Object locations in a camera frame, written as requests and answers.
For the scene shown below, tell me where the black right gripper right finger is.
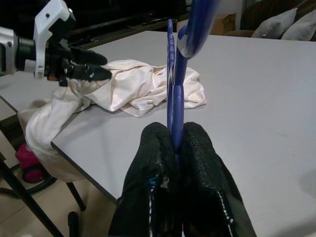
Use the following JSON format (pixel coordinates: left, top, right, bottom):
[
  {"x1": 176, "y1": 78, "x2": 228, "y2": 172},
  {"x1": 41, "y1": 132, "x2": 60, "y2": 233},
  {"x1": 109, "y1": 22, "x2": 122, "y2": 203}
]
[{"x1": 178, "y1": 121, "x2": 258, "y2": 237}]

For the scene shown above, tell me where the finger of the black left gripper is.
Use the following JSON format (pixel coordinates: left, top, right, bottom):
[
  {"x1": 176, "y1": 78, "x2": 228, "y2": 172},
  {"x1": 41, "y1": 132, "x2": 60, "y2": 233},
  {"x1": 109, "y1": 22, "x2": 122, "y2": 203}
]
[
  {"x1": 70, "y1": 46, "x2": 108, "y2": 66},
  {"x1": 63, "y1": 63, "x2": 112, "y2": 82}
]

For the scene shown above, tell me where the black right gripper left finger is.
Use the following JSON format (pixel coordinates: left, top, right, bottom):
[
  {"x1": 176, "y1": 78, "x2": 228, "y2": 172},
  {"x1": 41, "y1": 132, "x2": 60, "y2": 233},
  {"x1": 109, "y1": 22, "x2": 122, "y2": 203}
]
[{"x1": 108, "y1": 121, "x2": 182, "y2": 237}]

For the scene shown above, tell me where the cream white garment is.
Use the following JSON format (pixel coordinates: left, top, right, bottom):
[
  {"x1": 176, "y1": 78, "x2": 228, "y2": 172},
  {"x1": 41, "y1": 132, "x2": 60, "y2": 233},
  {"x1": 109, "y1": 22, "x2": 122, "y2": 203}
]
[{"x1": 18, "y1": 60, "x2": 207, "y2": 184}]

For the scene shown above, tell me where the blue plastic hanger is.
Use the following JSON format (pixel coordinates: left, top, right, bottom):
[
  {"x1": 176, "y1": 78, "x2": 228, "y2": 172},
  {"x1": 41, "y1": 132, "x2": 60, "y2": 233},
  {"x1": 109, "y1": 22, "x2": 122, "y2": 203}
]
[{"x1": 166, "y1": 0, "x2": 222, "y2": 161}]

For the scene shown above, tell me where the black media console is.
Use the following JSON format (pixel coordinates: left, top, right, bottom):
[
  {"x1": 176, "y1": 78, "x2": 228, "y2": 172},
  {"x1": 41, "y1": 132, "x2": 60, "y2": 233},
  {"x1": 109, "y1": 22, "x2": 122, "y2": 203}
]
[{"x1": 61, "y1": 0, "x2": 193, "y2": 49}]

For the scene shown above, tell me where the black table leg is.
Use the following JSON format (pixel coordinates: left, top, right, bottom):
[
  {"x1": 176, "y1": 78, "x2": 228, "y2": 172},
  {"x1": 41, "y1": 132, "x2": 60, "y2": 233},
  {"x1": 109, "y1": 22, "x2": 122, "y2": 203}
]
[
  {"x1": 0, "y1": 151, "x2": 65, "y2": 237},
  {"x1": 66, "y1": 182, "x2": 87, "y2": 212}
]

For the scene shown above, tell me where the pink vacuum cleaner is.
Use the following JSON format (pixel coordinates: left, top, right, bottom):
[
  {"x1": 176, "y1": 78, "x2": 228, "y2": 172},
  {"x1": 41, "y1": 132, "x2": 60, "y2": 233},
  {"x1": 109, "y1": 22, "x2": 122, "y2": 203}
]
[{"x1": 0, "y1": 142, "x2": 57, "y2": 200}]

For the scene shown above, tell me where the small open cardboard box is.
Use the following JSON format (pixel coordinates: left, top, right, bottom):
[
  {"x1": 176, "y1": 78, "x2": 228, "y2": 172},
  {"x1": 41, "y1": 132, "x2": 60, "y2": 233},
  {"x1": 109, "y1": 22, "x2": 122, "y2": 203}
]
[{"x1": 211, "y1": 13, "x2": 238, "y2": 36}]

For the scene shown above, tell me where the dark sofa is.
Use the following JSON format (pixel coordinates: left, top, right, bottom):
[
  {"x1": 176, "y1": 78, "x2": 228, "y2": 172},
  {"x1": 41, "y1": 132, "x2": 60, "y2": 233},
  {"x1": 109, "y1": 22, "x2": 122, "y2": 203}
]
[{"x1": 240, "y1": 0, "x2": 316, "y2": 39}]

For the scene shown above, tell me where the grey pillow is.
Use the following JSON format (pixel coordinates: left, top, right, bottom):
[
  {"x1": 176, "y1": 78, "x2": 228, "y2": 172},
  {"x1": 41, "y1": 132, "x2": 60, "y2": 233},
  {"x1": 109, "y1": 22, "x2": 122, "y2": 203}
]
[
  {"x1": 251, "y1": 7, "x2": 299, "y2": 40},
  {"x1": 280, "y1": 9, "x2": 316, "y2": 42}
]

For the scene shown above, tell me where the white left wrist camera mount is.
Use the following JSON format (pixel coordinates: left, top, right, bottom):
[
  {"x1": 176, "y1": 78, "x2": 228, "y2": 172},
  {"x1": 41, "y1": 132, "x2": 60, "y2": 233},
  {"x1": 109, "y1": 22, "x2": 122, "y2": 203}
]
[{"x1": 33, "y1": 0, "x2": 76, "y2": 80}]

